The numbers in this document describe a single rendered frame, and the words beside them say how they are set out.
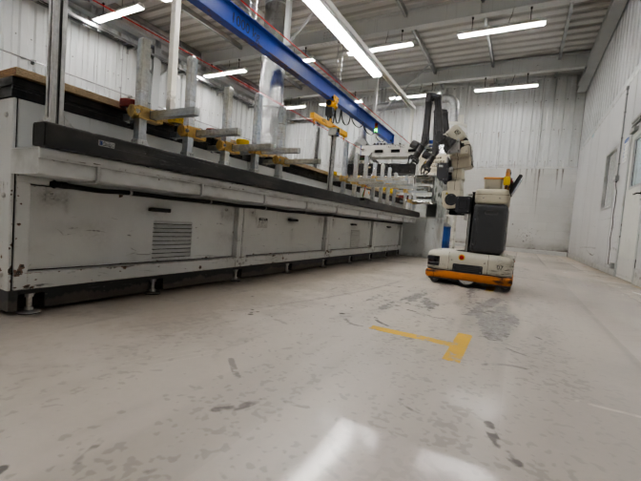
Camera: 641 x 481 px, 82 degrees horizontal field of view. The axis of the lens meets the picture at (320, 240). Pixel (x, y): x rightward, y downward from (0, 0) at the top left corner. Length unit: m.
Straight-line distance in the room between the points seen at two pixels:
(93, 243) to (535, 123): 11.81
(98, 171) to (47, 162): 0.17
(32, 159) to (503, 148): 11.78
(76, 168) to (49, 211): 0.28
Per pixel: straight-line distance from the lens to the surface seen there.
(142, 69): 1.80
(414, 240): 6.09
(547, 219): 12.13
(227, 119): 2.09
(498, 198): 3.27
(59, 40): 1.65
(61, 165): 1.60
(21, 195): 1.75
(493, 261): 3.22
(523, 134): 12.49
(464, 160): 3.53
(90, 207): 1.90
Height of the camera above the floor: 0.45
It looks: 3 degrees down
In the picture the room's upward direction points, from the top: 4 degrees clockwise
